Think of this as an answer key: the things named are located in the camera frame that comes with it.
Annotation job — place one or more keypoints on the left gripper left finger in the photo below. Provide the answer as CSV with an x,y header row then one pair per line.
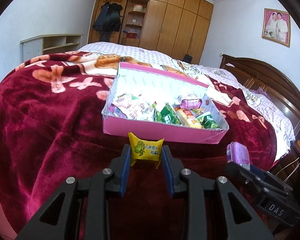
x,y
120,167

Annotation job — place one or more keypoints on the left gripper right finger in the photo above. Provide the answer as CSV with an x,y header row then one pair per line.
x,y
171,168

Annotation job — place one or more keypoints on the yellow snack packet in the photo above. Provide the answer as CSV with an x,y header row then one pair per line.
x,y
145,150

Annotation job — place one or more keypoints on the purple jelly cup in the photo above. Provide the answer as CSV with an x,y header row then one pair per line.
x,y
238,153

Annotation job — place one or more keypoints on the pink peach jelly pouch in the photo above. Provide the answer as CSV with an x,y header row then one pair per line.
x,y
135,107

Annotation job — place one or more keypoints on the orange snack packet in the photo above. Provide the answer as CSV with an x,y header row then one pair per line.
x,y
187,118

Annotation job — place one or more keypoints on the green pea snack packet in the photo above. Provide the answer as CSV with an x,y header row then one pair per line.
x,y
207,121

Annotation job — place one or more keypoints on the pink cardboard box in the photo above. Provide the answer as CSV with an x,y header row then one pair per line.
x,y
139,93

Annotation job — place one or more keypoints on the red floral blanket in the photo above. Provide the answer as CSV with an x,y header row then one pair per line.
x,y
51,128

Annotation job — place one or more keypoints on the dark wooden headboard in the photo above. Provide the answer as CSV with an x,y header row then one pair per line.
x,y
255,74

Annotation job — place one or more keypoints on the black hanging coat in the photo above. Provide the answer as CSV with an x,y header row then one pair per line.
x,y
108,21

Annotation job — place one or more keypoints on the white low shelf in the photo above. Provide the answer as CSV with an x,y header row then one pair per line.
x,y
49,44

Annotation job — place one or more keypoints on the wooden wardrobe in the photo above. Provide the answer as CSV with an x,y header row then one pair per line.
x,y
177,28

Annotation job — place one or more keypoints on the framed wedding photo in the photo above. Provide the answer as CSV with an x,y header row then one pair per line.
x,y
276,26

